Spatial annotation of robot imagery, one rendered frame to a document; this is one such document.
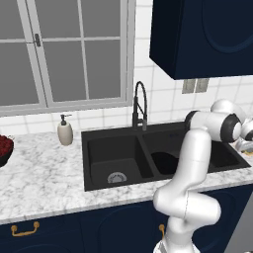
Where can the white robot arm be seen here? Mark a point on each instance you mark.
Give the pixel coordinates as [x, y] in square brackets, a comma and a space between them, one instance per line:
[194, 158]

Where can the black double sink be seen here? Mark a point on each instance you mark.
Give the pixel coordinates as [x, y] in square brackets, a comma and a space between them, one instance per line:
[115, 154]

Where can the silver sink drain strainer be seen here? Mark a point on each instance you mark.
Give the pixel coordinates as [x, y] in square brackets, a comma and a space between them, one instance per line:
[117, 177]

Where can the grey metal pan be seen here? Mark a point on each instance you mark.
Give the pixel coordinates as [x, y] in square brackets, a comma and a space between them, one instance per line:
[243, 144]

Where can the yellow sponge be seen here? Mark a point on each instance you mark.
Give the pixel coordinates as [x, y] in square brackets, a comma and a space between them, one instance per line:
[247, 152]

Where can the black spring tap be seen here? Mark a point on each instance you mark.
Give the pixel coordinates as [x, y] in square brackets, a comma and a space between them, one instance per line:
[139, 112]

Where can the beige soap dispenser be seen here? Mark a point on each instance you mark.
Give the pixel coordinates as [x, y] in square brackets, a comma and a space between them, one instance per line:
[65, 132]

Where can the grey framed window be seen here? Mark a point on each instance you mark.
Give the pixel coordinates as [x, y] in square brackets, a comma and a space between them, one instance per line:
[66, 52]

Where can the dark blue cupboard door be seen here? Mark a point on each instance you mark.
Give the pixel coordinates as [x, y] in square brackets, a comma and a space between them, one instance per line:
[227, 210]
[122, 230]

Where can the black bowl of red fruit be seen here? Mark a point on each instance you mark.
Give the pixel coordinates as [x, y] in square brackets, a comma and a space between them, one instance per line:
[4, 148]

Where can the dark window latch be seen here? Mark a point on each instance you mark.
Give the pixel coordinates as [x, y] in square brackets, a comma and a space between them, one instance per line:
[37, 40]

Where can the dark blue drawer front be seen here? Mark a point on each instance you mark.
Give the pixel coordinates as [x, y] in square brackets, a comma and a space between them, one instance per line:
[49, 227]

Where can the grey steel appliance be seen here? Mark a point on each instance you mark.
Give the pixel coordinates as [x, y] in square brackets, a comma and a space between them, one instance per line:
[242, 230]

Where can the grey wall socket plate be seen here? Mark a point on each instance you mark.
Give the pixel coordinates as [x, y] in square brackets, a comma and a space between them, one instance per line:
[202, 84]
[189, 85]

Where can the dark blue wall cupboard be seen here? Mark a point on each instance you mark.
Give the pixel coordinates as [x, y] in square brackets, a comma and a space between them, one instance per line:
[204, 36]

